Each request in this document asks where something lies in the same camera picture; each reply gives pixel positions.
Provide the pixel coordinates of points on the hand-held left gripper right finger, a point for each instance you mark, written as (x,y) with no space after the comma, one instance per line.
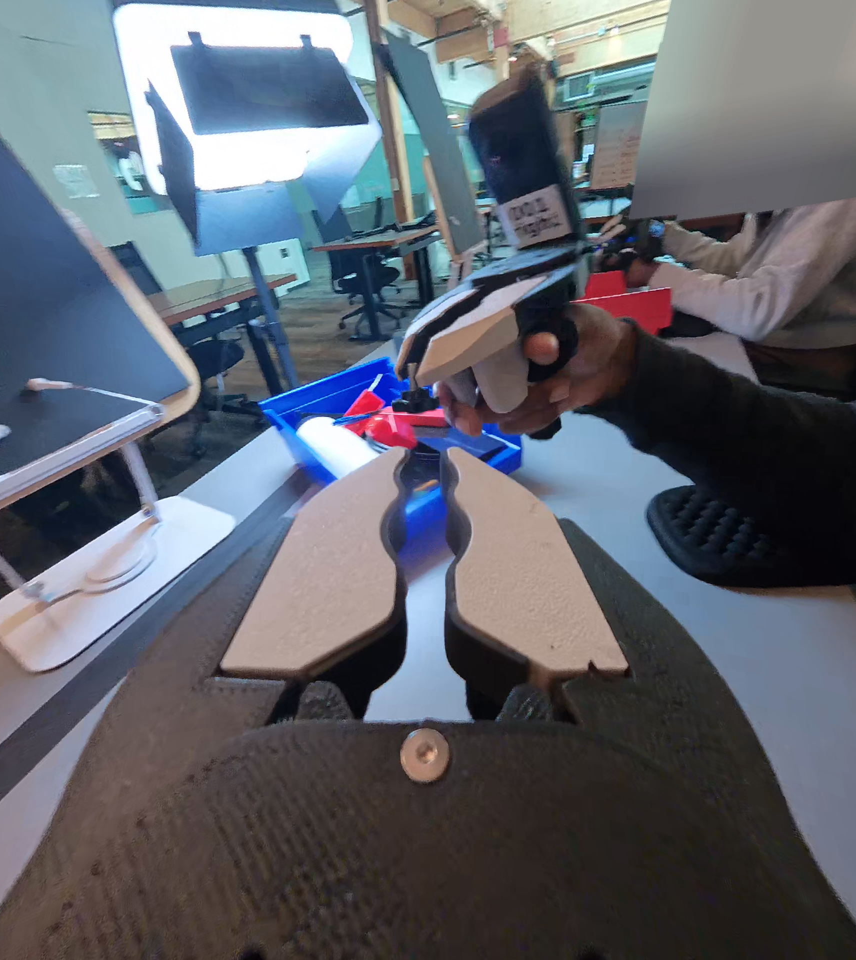
(533,592)

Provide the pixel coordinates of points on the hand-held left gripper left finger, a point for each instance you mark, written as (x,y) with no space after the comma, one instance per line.
(315,592)

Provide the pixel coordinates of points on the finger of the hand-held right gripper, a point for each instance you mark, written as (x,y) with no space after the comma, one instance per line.
(435,315)
(473,337)

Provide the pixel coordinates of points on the small black plastic part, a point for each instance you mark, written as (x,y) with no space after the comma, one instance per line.
(414,397)

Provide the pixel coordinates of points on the red plastic block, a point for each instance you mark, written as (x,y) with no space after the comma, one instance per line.
(360,406)

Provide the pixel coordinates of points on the red dome cap block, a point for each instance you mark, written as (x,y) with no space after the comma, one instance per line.
(390,433)

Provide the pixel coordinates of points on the blue storage bin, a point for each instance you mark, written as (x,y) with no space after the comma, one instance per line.
(300,397)

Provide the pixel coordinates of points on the person's right forearm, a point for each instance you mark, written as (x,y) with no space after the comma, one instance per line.
(735,450)

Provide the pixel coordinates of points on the black board book stand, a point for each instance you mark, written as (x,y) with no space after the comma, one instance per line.
(443,165)
(23,300)

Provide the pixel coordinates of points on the black office chair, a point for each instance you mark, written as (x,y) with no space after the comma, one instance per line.
(364,277)
(195,352)

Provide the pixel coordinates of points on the wooden desk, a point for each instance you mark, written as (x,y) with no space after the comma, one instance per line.
(218,292)
(375,238)

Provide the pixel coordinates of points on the red storage bin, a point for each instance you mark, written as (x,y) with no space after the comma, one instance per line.
(630,307)
(604,283)

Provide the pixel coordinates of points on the white cylinder roll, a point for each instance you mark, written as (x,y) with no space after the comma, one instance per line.
(334,446)

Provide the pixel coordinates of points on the black light stand pole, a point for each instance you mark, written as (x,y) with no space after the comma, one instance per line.
(267,315)

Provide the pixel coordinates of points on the black textured armrest pad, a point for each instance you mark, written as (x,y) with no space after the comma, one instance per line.
(728,540)

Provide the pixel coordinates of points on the studio softbox light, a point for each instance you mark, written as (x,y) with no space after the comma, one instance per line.
(263,112)

